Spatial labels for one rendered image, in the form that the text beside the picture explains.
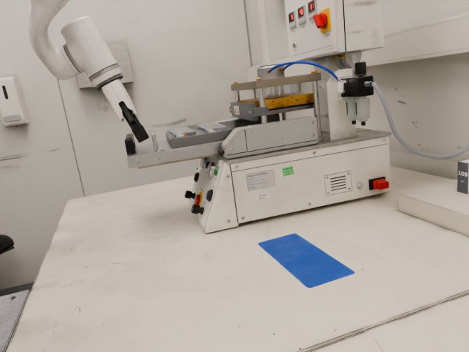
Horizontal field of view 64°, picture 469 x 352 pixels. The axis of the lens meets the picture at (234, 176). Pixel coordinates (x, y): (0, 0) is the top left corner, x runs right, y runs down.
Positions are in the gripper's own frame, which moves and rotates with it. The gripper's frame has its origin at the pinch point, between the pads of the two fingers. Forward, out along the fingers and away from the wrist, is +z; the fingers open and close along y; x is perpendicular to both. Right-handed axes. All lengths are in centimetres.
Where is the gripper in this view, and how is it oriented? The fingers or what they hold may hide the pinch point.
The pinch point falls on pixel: (140, 133)
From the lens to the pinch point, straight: 107.3
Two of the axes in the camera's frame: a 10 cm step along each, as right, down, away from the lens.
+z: 4.5, 8.5, 2.9
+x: 8.6, -5.0, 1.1
